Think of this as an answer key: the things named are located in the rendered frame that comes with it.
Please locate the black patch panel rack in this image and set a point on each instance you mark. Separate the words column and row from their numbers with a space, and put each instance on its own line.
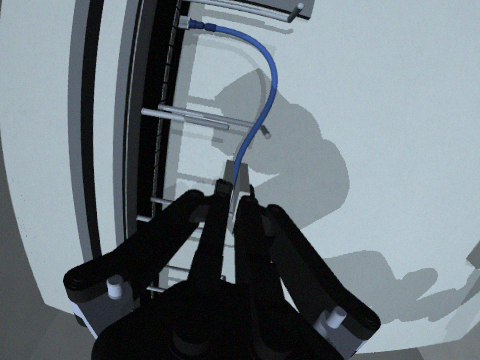
column 156, row 83

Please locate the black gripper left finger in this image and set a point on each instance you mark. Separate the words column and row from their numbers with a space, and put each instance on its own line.
column 100, row 290

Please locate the blue cable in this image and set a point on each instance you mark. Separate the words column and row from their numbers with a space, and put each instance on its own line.
column 214, row 28

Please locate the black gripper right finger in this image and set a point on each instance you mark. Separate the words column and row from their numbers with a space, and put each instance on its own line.
column 339, row 316

